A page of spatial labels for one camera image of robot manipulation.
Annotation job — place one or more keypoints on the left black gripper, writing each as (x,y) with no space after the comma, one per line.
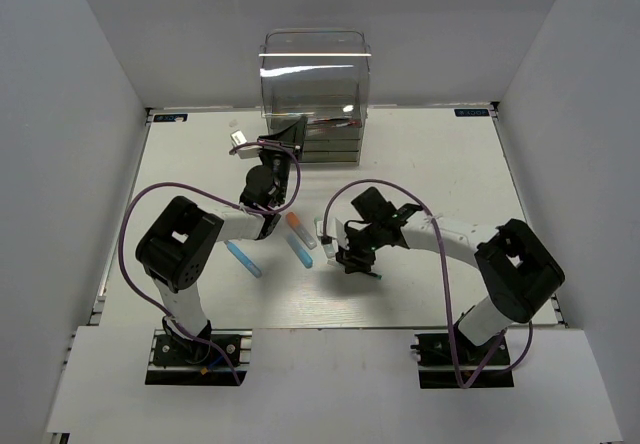
(291,137)

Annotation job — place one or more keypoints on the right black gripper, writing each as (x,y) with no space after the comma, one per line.
(352,258)

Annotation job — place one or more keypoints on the green gel pen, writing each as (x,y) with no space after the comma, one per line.
(377,276)

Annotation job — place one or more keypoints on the green highlighter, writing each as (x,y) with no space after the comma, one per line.
(329,250)

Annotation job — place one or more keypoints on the blue gel pen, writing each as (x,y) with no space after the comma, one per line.
(335,121)

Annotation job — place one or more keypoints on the red gel pen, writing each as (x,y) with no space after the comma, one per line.
(354,123)

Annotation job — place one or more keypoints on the clear acrylic drawer organizer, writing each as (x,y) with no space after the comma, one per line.
(317,73)

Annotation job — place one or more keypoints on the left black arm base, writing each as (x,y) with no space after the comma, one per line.
(177,361)

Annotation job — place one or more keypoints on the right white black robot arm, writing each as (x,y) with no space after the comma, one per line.
(519,274)

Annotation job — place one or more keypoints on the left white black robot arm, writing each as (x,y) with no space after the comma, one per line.
(177,246)

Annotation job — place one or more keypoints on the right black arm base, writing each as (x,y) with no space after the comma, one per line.
(435,364)

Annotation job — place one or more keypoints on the blue highlighter middle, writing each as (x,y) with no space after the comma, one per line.
(303,256)

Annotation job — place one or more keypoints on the orange highlighter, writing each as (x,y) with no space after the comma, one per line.
(300,230)

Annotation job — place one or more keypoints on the light blue highlighter left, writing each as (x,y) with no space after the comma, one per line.
(243,259)

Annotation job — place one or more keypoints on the left blue table label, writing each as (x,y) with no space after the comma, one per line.
(170,118)

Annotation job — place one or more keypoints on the blue table label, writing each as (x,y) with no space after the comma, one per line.
(170,118)
(471,112)

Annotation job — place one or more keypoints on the right blue table label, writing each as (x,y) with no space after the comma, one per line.
(471,112)

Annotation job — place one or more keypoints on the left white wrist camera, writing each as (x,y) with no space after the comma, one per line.
(242,147)

